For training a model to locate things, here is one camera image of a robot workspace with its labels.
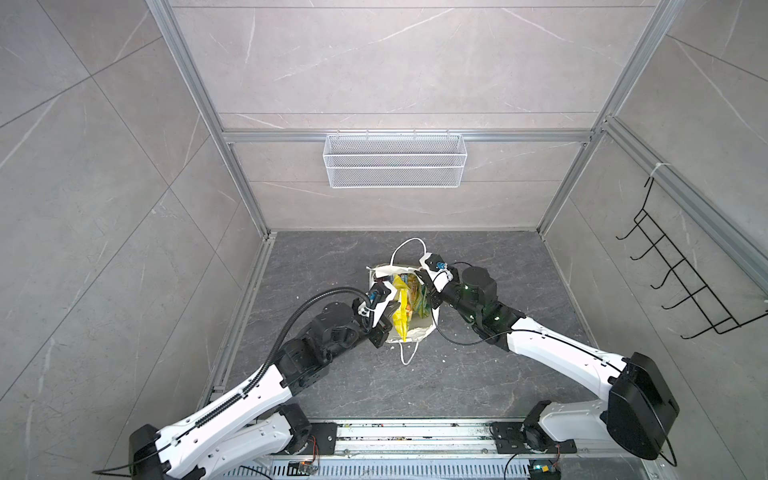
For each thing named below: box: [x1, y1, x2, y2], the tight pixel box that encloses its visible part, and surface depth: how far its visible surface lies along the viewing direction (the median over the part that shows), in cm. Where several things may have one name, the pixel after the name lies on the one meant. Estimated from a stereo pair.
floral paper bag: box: [367, 264, 439, 343], surface depth 74 cm
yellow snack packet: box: [393, 275, 409, 343], surface depth 69 cm
